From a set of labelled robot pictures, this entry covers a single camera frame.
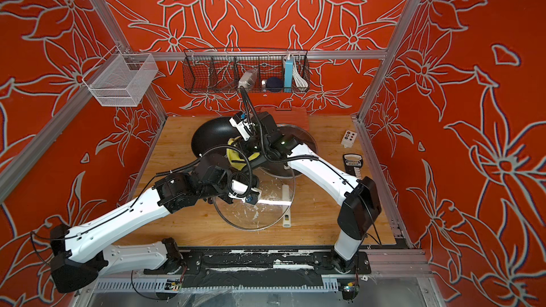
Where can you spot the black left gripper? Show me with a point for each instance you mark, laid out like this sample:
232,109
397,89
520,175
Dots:
228,198

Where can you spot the yellow microfiber cloth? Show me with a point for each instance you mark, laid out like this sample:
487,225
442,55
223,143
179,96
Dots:
235,158

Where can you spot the glass pot lid black knob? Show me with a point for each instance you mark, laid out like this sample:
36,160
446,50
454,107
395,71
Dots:
269,202

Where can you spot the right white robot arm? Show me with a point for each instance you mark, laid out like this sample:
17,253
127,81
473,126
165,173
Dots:
358,198

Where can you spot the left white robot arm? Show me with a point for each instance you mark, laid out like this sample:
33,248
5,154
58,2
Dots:
84,252

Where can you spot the red plastic board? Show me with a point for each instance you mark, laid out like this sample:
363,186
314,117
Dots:
296,116

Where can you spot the black frying pan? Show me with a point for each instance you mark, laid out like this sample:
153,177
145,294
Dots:
212,133

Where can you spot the dark blue round object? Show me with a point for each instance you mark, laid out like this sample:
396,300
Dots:
274,84

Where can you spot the white packet in basket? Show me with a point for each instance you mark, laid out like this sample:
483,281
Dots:
248,80

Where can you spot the light blue box in basket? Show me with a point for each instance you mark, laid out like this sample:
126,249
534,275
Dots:
288,73

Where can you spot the white remote with buttons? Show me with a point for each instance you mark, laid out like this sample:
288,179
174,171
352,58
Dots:
349,138

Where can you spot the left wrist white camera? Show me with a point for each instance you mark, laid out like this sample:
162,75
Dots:
241,191

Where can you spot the black long-handled peeler tool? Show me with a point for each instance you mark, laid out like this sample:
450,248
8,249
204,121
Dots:
353,164

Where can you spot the black wire wall basket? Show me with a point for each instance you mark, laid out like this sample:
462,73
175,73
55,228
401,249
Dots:
215,72

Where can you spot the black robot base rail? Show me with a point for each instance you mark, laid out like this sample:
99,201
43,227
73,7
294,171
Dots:
263,267

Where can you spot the white mesh wall basket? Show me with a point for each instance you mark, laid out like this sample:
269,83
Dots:
122,81

